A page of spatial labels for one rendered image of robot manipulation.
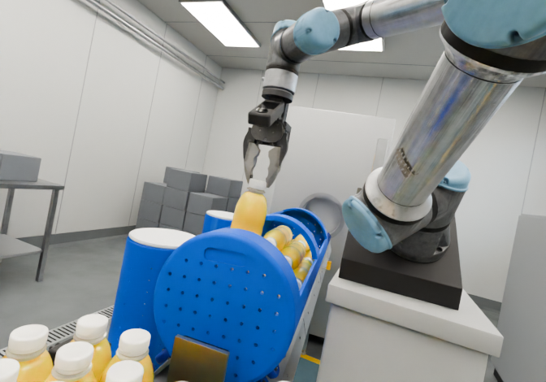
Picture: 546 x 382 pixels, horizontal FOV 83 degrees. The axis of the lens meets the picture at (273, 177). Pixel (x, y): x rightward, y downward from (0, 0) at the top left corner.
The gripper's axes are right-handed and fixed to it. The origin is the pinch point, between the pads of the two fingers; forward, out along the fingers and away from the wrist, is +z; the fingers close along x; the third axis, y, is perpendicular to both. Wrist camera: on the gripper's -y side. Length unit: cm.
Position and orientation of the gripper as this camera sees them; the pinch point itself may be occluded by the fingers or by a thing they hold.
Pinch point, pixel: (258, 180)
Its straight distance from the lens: 68.3
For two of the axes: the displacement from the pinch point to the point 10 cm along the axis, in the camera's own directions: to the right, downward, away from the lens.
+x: -9.5, -1.9, 2.4
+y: 2.4, 0.4, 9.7
